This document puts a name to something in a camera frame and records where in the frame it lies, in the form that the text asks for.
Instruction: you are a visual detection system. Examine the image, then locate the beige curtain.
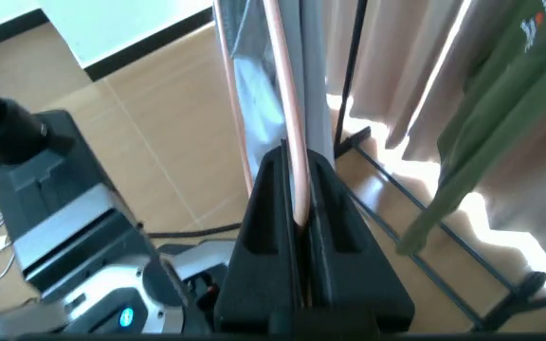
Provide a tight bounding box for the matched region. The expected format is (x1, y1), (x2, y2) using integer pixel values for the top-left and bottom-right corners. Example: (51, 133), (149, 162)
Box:
(320, 0), (546, 281)

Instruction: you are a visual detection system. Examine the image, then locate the pink clothes hanger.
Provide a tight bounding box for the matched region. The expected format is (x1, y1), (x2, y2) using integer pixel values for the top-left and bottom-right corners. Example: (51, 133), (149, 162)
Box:
(212, 0), (313, 229)

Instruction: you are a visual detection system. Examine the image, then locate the black clothes rack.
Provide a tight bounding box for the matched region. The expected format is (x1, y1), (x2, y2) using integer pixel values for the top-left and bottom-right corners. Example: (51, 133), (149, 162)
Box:
(331, 0), (546, 333)

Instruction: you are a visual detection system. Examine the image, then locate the pale grey garment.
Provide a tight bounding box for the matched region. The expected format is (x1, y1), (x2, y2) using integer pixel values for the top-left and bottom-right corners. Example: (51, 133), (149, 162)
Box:
(212, 0), (337, 182)

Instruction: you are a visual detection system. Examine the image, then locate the green printed sleeveless shirt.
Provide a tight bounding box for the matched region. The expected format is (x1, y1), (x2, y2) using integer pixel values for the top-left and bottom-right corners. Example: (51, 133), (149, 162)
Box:
(394, 0), (546, 258)

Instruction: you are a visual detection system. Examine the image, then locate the black cable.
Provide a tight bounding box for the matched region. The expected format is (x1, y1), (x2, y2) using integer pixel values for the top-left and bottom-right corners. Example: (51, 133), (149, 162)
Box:
(146, 222), (245, 241)

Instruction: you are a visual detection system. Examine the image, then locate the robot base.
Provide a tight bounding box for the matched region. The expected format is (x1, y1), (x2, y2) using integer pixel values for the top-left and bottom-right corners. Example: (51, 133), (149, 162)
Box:
(0, 50), (237, 336)

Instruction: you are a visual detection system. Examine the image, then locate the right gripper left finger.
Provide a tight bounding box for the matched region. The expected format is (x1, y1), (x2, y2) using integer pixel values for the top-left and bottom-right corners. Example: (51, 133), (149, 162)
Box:
(213, 140), (306, 332)

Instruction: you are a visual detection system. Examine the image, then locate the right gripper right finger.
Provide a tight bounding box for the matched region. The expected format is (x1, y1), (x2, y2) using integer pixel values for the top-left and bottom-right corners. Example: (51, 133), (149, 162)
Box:
(303, 149), (416, 332)

